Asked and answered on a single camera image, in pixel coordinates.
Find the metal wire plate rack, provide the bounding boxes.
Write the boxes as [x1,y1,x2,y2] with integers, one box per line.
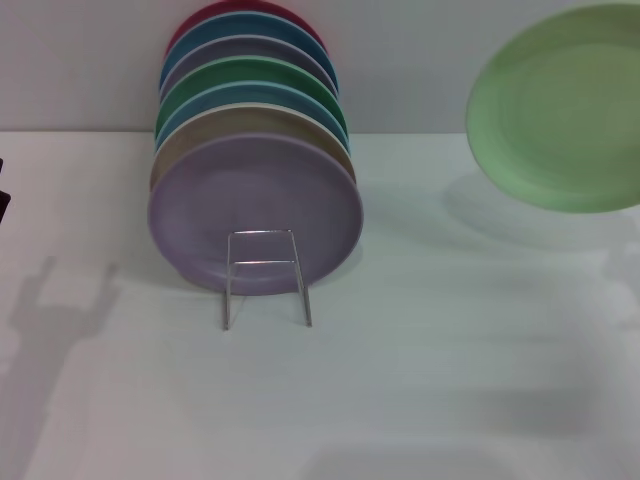
[221,228,314,332]

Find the light green plate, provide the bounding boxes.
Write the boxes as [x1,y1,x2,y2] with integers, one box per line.
[464,3,640,215]

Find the maroon red plate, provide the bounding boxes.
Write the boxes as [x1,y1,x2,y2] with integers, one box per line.
[168,0,329,56]

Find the beige plate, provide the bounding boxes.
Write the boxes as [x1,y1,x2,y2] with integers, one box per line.
[148,102,357,194]

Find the light blue plate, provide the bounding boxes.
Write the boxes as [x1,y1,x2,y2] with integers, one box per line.
[153,80,351,151]

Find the grey purple plate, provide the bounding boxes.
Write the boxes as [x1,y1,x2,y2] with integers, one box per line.
[158,34,341,101]

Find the teal blue plate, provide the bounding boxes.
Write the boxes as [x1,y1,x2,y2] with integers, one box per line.
[159,10,340,96]

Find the lilac plate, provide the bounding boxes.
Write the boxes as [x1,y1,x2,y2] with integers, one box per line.
[146,132,365,297]

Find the dark green plate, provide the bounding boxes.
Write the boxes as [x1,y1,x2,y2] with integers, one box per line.
[154,55,347,136]

